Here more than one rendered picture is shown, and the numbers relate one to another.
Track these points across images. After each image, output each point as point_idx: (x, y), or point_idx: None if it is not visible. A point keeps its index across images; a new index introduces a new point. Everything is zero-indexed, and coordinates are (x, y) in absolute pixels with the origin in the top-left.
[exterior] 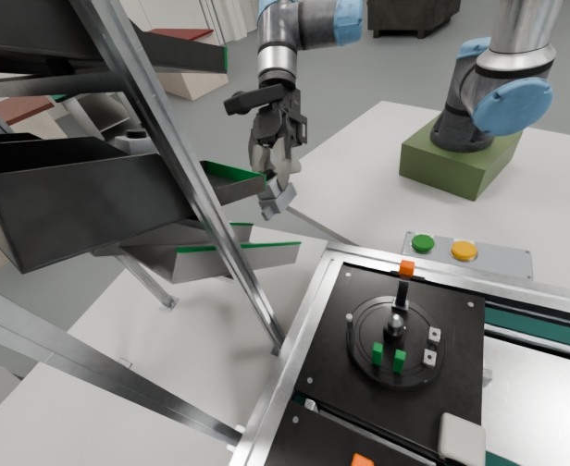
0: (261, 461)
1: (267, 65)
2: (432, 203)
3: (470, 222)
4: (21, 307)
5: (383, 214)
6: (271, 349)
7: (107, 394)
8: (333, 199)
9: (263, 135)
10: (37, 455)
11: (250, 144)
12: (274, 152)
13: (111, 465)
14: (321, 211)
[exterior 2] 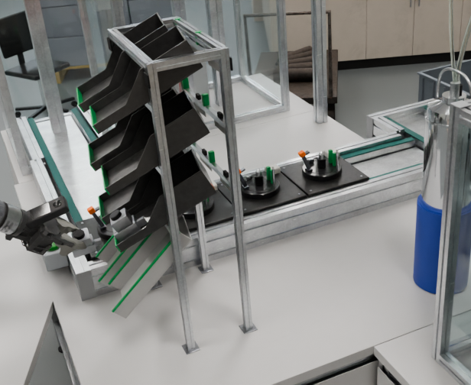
0: (196, 231)
1: (18, 208)
2: None
3: None
4: (235, 246)
5: (8, 308)
6: (160, 287)
7: (261, 320)
8: (4, 342)
9: (57, 228)
10: (312, 315)
11: (62, 240)
12: (65, 226)
13: (270, 291)
14: (25, 339)
